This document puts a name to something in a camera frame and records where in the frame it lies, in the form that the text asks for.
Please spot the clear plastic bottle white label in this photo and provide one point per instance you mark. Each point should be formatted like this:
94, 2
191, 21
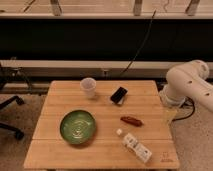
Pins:
131, 142

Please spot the green ceramic bowl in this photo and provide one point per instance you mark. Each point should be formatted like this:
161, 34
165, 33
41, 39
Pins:
77, 127

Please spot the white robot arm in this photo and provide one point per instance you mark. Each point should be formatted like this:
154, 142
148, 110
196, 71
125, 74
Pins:
188, 80

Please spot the brown snack bar wrapper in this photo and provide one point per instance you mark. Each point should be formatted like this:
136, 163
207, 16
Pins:
132, 121

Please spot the black smartphone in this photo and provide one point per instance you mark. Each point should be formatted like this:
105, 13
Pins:
118, 95

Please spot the translucent plastic cup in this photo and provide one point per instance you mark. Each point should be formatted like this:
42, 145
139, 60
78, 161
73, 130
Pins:
88, 86

